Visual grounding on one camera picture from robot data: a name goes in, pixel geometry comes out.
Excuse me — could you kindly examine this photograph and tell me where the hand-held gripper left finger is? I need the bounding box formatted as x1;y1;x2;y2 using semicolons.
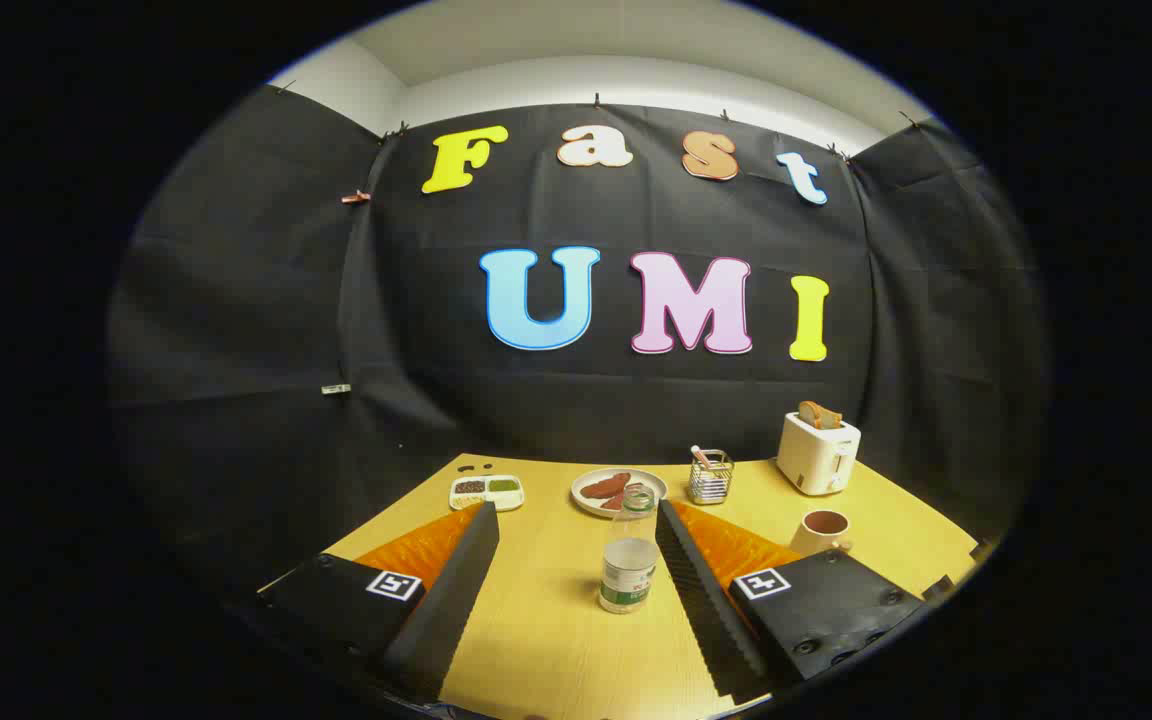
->
256;500;502;703

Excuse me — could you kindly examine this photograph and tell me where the wire mesh basket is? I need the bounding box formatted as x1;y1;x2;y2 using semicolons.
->
688;449;735;505

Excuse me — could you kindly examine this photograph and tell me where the black backdrop cloth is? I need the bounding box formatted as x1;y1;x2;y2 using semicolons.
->
106;85;1052;601

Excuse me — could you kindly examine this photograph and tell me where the beige cup with wooden handle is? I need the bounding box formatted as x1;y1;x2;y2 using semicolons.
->
788;508;853;559

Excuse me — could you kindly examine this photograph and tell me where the white toaster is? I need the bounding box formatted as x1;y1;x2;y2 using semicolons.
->
776;410;862;497

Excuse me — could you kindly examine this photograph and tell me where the round white plate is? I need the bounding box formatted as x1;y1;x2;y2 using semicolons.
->
571;468;668;519

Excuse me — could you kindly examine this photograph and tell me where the wooden table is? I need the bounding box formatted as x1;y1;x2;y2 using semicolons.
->
256;455;982;720

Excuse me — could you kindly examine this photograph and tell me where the clear plastic juice bottle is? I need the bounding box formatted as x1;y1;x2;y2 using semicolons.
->
598;483;661;615

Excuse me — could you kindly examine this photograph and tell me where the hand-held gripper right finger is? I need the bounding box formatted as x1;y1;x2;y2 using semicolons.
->
654;498;937;707

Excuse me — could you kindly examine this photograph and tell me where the white divided condiment tray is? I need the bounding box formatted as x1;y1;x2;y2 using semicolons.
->
449;474;525;512

